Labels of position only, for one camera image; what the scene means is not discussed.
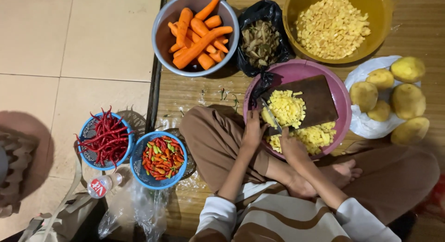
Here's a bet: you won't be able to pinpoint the yellow plastic bowl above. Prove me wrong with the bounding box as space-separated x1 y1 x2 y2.
282 0 394 65

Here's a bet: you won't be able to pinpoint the woven bamboo floor mat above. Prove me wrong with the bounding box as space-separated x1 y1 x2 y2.
145 0 445 242

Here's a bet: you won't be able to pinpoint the person's left hand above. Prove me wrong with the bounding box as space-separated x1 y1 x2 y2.
242 110 270 150

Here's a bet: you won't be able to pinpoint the person's striped white brown shirt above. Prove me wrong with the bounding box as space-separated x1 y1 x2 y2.
189 181 402 242

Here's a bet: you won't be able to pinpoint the white plastic bag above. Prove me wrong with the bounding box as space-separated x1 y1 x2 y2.
344 55 422 140

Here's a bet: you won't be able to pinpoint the diced potato heap in basin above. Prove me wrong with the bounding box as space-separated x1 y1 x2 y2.
266 121 337 156

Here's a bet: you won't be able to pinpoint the heap of whole peeled potatoes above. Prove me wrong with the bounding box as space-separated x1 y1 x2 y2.
349 56 430 146

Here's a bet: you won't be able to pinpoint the pile of orange carrots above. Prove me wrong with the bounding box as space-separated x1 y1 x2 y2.
168 0 234 71

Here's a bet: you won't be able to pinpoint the beige bag with strap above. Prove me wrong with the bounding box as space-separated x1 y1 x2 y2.
17 155 102 242

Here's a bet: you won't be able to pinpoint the blue mesh basket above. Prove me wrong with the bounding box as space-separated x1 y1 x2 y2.
77 111 136 172
130 131 188 191

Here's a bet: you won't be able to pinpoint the diced potato cubes in bowl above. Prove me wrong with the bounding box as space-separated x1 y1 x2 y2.
295 0 372 60

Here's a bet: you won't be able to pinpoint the pink plastic basin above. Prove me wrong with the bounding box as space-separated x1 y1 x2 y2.
243 59 353 162

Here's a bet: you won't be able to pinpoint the pile of potato peels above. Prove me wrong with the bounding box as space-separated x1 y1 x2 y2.
241 20 281 69

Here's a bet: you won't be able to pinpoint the grey metal bowl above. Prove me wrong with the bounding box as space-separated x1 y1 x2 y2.
152 0 240 78

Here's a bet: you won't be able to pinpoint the steel kitchen knife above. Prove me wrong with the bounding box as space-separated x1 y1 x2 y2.
260 97 284 135

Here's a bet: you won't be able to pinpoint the person's brown trousers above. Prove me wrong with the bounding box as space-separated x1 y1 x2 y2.
179 106 441 226

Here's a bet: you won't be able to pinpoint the dark wooden cutting board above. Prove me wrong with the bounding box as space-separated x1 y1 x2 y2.
259 74 339 135

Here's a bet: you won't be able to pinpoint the clear crumpled plastic bag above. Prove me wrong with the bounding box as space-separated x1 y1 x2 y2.
97 178 172 242

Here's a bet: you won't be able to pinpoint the pile of long red chilies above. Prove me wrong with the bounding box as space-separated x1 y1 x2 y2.
74 106 135 170

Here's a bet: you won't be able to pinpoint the red object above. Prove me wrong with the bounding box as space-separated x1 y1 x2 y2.
415 174 445 218

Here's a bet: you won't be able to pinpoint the grey cardboard egg tray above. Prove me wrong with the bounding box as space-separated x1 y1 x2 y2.
0 130 39 218

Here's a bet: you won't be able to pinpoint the person's bare foot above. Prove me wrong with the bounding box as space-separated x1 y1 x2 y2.
286 159 363 200

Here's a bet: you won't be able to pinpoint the diced potato pile on board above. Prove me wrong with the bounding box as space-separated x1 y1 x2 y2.
264 90 307 129

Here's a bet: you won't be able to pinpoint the uncut yellow potato piece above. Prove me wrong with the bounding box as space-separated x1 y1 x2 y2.
261 107 275 128

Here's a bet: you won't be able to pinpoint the black plastic bag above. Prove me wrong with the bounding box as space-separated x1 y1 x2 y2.
236 0 296 108

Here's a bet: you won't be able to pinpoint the pile of small mixed chilies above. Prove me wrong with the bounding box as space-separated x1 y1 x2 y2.
141 136 185 181

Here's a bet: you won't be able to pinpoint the person's right hand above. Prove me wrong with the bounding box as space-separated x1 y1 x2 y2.
279 127 310 165

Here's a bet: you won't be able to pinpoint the clear plastic water bottle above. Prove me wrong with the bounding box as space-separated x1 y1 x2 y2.
86 172 124 199

